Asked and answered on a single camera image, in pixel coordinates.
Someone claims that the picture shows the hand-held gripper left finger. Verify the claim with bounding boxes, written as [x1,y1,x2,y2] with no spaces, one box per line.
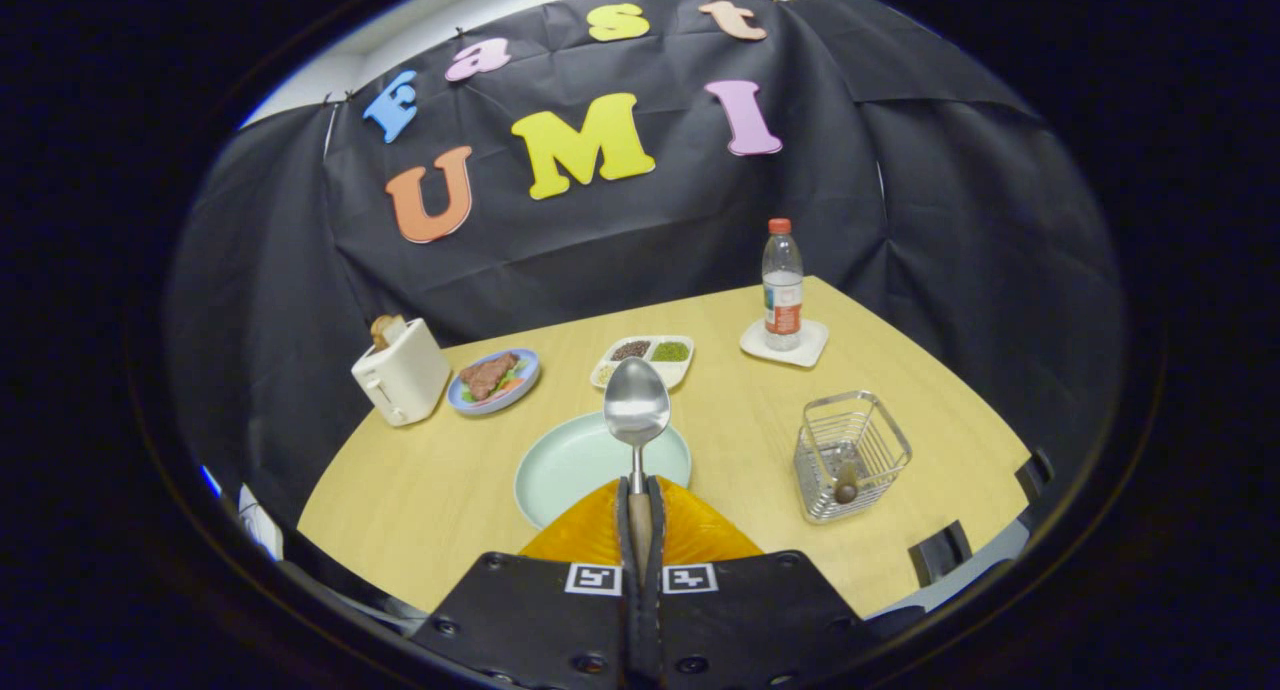
[410,475,641,690]

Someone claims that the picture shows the metal wire cutlery basket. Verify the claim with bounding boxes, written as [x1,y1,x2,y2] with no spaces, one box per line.
[794,391,913,525]

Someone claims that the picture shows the white square coaster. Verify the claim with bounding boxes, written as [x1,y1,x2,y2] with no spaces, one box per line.
[740,318,830,369]

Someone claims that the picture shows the pale green plate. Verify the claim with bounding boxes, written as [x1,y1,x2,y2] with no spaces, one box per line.
[514,412,693,531]

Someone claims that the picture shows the black backdrop cloth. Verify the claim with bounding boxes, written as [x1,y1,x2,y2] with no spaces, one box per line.
[165,0,1126,531]

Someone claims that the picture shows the white divided grain dish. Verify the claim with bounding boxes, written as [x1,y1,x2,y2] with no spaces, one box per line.
[590,335,695,391]

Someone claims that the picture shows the black chair back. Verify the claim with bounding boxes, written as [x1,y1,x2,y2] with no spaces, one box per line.
[908,520,973,588]
[1015,448,1056,503]

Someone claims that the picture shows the wooden handled metal spoon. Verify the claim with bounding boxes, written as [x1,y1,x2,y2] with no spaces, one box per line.
[603,357,671,583]

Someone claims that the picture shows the red capped water bottle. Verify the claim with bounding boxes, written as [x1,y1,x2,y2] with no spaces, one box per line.
[762,218,805,352]

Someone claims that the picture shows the brown meat slices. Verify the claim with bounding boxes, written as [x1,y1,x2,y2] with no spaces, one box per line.
[458,352,521,402]

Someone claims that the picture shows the white toaster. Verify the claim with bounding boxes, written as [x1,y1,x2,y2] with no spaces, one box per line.
[351,318,452,428]

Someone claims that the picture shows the small blue plate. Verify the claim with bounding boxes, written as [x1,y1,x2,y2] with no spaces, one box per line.
[447,348,541,416]

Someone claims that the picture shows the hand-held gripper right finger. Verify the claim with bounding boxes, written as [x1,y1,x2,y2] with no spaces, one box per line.
[648,475,893,687]

